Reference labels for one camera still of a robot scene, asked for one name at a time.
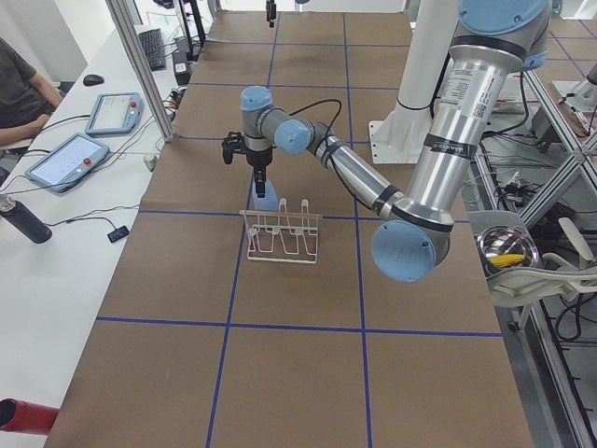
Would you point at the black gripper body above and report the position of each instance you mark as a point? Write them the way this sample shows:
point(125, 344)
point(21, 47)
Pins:
point(257, 160)

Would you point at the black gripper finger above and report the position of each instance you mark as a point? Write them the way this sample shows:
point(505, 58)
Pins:
point(259, 177)

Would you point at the light blue cup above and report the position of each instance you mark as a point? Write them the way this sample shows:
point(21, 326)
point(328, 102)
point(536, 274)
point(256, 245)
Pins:
point(269, 203)

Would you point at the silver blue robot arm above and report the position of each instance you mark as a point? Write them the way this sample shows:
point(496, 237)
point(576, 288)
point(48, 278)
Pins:
point(492, 39)

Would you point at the upper blue teach pendant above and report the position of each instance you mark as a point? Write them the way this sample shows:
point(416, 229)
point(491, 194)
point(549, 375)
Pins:
point(115, 114)

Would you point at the blue teach pendant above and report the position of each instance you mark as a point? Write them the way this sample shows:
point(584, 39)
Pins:
point(115, 114)
point(68, 163)

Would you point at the black keyboard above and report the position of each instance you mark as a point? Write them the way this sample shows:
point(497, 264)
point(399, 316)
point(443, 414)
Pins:
point(152, 45)

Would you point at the small black phone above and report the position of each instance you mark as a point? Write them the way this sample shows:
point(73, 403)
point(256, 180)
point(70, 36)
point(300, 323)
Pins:
point(118, 234)

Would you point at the black computer mouse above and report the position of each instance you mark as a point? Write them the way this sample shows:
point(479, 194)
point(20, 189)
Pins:
point(92, 80)

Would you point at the lower blue teach pendant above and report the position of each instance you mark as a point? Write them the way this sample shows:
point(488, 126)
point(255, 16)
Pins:
point(68, 163)

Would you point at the seated person dark shirt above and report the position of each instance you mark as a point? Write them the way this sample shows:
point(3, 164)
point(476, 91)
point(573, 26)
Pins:
point(27, 98)

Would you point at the black water bottle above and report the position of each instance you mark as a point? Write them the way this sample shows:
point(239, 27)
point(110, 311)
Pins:
point(24, 220)

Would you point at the white pot with corn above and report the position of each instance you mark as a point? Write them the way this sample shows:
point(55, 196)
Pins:
point(504, 247)

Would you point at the red cylinder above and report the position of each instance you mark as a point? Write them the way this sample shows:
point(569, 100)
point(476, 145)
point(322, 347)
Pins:
point(27, 417)

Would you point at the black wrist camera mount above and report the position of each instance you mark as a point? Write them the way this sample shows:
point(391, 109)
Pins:
point(232, 144)

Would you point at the white wire cup holder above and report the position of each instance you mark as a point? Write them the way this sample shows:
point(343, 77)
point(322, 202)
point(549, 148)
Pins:
point(282, 236)

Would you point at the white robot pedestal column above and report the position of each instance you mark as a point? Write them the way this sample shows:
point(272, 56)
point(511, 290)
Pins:
point(399, 138)

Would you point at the aluminium frame post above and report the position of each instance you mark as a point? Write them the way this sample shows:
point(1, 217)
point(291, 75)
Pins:
point(122, 18)

